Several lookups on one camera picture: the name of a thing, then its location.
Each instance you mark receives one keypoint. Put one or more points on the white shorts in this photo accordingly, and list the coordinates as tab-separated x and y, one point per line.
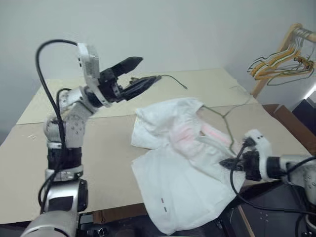
185	177

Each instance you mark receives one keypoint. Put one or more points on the brown panel under table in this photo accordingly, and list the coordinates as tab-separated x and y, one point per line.
116	213

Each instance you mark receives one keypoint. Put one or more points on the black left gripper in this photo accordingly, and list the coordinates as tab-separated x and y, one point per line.
111	86

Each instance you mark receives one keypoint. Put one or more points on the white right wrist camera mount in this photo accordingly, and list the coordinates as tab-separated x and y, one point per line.
259	138

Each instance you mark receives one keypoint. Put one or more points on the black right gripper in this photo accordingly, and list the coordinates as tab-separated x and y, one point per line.
250	165

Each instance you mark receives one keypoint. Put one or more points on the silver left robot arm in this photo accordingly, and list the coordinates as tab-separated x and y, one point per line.
74	128

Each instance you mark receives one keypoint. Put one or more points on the brown cardboard box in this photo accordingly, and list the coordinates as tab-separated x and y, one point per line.
284	118

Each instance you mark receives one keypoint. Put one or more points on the thin wooden strip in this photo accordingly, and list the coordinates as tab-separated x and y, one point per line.
247	222

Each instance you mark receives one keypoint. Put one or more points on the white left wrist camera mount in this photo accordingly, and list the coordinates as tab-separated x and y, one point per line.
90	61

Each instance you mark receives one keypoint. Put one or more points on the wooden clothes rack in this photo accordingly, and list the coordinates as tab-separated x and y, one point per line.
274	59

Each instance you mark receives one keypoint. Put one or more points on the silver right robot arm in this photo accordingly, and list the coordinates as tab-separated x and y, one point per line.
296	164

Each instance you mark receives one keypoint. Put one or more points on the black storage case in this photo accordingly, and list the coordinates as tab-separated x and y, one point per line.
306	106

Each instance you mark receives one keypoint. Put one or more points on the beige cardboard sheet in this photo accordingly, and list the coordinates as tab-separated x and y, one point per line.
197	81
103	153

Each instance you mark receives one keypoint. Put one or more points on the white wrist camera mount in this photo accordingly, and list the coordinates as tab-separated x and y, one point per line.
259	138
90	61

